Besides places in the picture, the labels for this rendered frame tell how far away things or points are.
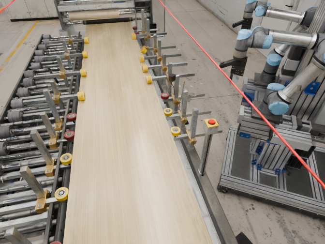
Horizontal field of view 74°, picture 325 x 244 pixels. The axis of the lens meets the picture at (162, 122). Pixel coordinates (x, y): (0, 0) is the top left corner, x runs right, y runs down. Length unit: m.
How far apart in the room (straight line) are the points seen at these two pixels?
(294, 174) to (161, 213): 1.71
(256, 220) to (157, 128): 1.35
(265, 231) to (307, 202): 0.47
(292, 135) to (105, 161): 1.38
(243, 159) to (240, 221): 0.64
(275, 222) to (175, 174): 1.35
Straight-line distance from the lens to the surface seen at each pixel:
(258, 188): 2.38
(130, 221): 1.33
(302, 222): 2.66
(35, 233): 1.68
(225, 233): 1.55
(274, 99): 1.65
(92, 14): 4.10
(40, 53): 3.54
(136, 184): 1.43
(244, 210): 2.48
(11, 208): 1.67
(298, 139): 1.89
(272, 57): 2.20
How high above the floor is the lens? 2.10
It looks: 42 degrees down
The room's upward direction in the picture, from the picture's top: straight up
